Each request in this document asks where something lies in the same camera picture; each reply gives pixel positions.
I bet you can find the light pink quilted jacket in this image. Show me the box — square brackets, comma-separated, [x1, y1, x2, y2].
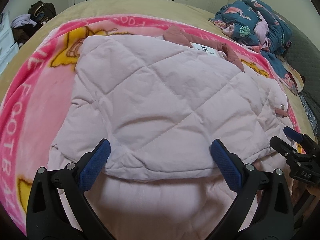
[48, 35, 290, 239]

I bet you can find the dark bag clothes pile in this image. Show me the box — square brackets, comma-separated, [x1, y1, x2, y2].
[10, 0, 57, 48]

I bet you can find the dark grey headboard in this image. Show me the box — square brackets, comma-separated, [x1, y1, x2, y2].
[266, 10, 319, 135]

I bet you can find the pink football cartoon blanket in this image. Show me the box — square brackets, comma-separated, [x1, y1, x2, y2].
[0, 13, 307, 235]

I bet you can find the blue flamingo print quilt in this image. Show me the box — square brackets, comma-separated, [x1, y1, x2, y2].
[209, 0, 304, 94]

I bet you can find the beige bed cover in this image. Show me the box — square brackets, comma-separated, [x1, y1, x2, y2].
[0, 0, 318, 138]

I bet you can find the white plastic drawer unit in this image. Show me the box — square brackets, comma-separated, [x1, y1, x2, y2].
[0, 12, 19, 74]

